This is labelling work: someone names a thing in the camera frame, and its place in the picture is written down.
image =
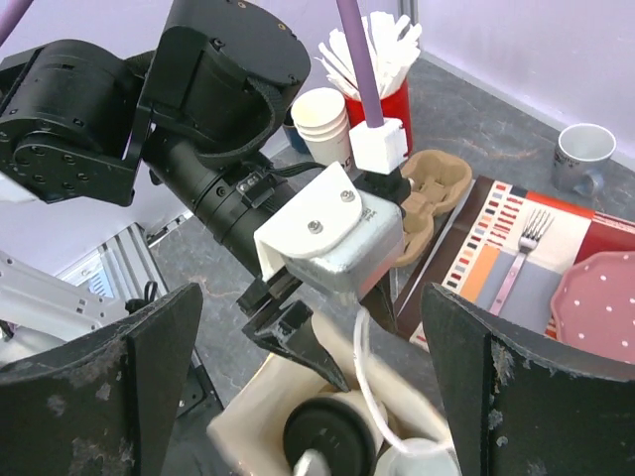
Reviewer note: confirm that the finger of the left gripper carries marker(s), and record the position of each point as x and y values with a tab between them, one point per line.
380	306
288	332

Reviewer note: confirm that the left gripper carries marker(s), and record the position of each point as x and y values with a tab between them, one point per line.
78	121

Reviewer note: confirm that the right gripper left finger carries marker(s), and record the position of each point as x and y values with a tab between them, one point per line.
104	403

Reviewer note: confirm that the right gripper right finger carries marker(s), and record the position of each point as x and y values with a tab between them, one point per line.
520	403

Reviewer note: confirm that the white lid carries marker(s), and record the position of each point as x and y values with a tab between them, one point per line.
427	460

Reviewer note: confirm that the black lid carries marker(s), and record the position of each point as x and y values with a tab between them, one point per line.
335	431

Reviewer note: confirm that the pink dotted plate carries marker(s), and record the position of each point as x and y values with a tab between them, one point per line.
593	306

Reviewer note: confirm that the patchwork placemat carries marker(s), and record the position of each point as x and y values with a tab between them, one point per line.
479	243

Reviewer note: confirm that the dark blue mug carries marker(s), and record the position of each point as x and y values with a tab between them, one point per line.
294	139

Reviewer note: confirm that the red straw holder cup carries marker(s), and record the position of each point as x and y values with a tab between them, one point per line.
396	105

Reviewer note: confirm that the white paper cup stack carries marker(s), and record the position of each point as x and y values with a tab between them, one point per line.
321	119

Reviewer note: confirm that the small grey patterned mug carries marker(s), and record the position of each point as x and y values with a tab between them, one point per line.
581	153

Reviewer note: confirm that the white wrapped straws bundle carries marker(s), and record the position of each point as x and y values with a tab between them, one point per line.
393	46

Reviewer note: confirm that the fork pink handle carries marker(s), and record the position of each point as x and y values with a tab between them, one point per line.
536	226

